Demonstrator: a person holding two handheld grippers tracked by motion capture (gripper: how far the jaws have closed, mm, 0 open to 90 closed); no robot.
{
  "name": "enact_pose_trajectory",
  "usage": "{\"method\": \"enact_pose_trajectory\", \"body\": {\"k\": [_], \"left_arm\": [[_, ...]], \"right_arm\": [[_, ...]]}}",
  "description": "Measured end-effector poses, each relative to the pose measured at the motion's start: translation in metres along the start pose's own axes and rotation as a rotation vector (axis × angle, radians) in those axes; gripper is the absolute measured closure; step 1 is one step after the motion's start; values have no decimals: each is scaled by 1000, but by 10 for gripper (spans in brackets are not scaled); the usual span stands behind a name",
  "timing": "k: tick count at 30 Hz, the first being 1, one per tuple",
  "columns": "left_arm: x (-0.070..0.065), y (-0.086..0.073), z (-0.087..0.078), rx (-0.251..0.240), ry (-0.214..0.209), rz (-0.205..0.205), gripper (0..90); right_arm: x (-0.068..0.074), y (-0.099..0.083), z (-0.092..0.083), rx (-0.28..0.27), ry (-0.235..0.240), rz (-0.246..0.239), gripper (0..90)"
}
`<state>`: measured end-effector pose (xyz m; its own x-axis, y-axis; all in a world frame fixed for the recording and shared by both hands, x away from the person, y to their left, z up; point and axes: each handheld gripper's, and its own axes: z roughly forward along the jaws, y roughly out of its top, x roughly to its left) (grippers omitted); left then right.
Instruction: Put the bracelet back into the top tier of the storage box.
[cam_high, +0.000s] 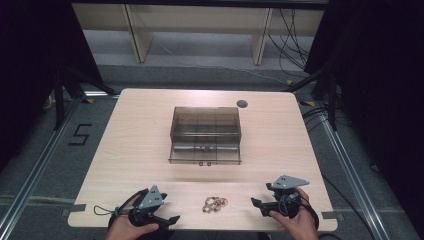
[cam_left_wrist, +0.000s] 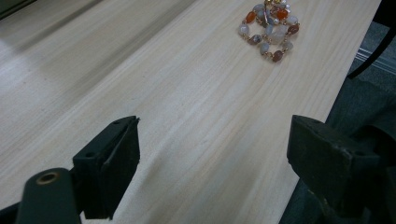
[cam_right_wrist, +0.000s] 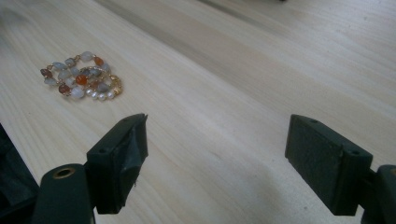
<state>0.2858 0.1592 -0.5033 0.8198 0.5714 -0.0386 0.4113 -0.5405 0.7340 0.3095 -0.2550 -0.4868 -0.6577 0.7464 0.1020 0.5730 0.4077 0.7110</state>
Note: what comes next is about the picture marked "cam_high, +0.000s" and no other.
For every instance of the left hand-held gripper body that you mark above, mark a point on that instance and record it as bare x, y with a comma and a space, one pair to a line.
151, 199

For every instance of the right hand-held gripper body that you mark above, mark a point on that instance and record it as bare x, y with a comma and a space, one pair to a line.
287, 200

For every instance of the person's right hand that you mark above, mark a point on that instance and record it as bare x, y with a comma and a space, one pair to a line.
301, 226

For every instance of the person's left hand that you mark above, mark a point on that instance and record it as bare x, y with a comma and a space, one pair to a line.
125, 230

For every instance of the transparent brown drawer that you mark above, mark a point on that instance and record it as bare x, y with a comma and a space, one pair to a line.
186, 156

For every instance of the grey tape strip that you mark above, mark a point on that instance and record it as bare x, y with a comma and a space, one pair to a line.
75, 209
331, 215

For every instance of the transparent brown drawer box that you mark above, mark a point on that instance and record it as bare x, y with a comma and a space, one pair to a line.
205, 125

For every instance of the dark round table grommet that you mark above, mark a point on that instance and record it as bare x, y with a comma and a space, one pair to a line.
242, 103

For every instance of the yellow black floor tape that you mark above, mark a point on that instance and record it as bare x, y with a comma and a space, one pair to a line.
88, 100
307, 103

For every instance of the black metal stand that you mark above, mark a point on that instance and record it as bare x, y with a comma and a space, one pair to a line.
59, 100
332, 100

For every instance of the black curtain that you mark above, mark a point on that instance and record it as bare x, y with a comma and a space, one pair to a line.
383, 83
30, 66

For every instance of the cream wooden shelf unit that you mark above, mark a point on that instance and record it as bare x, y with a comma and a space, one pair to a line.
200, 20

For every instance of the metal floor rail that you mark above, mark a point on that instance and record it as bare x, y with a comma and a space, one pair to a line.
36, 166
350, 173

